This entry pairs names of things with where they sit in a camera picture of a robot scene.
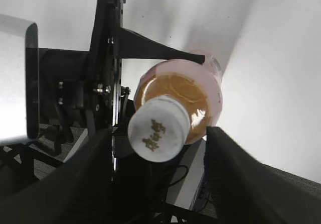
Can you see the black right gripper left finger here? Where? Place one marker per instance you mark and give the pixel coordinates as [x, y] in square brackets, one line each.
[76, 192]

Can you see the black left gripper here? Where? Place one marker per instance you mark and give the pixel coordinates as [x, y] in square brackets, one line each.
[82, 89]

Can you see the white bottle cap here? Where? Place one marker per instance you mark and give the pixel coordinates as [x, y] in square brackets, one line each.
[159, 129]

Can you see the pink oolong tea bottle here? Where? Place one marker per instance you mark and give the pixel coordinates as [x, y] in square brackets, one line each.
[196, 86]

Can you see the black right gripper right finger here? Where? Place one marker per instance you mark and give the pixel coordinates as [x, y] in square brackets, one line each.
[246, 191]

